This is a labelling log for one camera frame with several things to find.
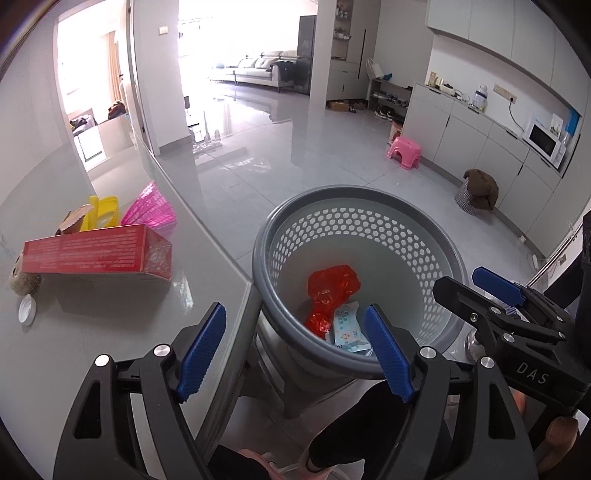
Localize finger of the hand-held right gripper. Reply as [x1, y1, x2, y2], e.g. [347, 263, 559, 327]
[472, 267, 578, 342]
[433, 276, 522, 352]

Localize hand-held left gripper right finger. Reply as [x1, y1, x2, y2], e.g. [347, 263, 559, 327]
[365, 304, 536, 480]

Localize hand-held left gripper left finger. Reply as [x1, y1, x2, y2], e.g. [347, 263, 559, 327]
[53, 302, 227, 480]

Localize grey perforated plastic basket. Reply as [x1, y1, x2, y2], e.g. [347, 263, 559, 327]
[252, 185, 469, 418]

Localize brown fuzzy cloth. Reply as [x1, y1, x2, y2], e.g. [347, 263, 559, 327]
[10, 256, 43, 296]

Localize person's right hand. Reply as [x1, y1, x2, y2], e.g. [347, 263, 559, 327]
[545, 415, 581, 472]

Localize light blue wet wipes packet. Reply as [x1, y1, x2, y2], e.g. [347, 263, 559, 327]
[332, 301, 375, 356]

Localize person's black trouser leg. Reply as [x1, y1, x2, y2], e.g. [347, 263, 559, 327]
[307, 381, 416, 474]

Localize red plastic bag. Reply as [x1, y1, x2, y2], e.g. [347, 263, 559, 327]
[305, 264, 362, 342]

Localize patterned floor bin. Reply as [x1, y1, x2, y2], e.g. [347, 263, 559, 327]
[455, 178, 495, 217]

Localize white microwave oven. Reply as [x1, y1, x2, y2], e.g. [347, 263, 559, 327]
[523, 117, 563, 162]

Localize grey lower cabinets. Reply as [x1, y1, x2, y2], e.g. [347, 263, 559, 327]
[404, 83, 568, 259]

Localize grey cabinets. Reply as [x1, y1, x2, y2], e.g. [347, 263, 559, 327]
[404, 83, 568, 259]
[426, 0, 591, 95]

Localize pink plastic basket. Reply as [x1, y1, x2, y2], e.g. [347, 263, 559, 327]
[121, 181, 178, 230]

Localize pink plastic stool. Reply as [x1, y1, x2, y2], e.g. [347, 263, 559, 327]
[387, 136, 422, 169]

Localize red cardboard box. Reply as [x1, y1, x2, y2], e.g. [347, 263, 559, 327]
[22, 224, 174, 281]

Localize yellow plastic container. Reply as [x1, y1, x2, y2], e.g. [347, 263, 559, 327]
[79, 196, 122, 232]

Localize blue and white box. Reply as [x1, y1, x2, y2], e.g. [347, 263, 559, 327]
[549, 108, 581, 141]

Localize white round lid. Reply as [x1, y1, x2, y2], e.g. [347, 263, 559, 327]
[18, 295, 38, 326]

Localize brown serrated snack packet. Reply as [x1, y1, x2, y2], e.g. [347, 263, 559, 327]
[55, 205, 95, 236]

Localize clear jar with blue label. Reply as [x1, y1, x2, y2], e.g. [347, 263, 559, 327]
[471, 84, 490, 114]

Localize grey shoe rack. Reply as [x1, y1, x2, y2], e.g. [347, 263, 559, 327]
[369, 76, 414, 123]

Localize tall grey shelf cabinet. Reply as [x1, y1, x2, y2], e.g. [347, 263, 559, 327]
[325, 0, 366, 102]

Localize grey upper cabinets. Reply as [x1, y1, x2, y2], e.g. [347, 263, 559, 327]
[426, 0, 591, 95]

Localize dark grey refrigerator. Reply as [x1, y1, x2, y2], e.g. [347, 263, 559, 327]
[295, 15, 317, 95]

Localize grey sofa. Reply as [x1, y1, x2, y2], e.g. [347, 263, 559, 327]
[210, 51, 301, 88]

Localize beige curtain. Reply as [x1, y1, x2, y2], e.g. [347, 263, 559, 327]
[106, 32, 122, 100]

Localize black power cord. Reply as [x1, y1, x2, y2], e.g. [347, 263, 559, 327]
[508, 97, 532, 136]

